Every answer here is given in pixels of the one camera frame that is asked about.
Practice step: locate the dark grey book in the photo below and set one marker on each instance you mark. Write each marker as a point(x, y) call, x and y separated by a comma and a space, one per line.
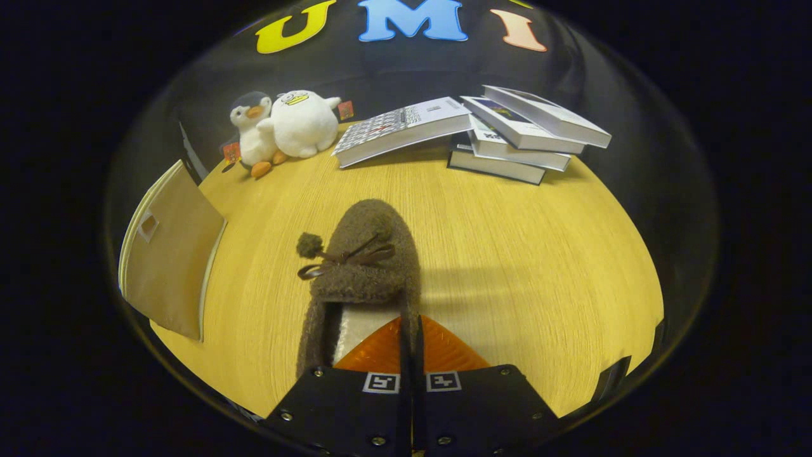
point(495, 170)

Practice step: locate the beige fabric storage box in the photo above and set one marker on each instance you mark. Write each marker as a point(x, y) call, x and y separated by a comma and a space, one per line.
point(171, 254)

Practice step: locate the white duck plush toy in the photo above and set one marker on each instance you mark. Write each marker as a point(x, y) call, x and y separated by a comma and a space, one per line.
point(304, 127)

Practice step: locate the grey patterned cover book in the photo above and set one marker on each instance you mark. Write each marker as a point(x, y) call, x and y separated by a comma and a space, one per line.
point(399, 130)

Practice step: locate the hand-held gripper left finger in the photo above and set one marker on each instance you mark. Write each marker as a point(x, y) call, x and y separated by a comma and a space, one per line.
point(342, 412)

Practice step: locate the white paperback book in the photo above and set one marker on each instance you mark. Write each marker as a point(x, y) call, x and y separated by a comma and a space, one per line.
point(526, 158)

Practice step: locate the grey penguin plush toy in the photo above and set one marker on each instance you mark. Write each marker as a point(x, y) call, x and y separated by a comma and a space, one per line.
point(257, 143)

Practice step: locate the brown fuzzy shoe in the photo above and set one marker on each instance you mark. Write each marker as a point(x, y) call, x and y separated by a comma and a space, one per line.
point(368, 222)

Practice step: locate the white book with dark picture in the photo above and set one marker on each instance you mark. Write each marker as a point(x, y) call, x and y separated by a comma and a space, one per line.
point(558, 120)

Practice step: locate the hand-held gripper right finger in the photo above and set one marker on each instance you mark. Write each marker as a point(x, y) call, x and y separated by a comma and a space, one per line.
point(482, 412)

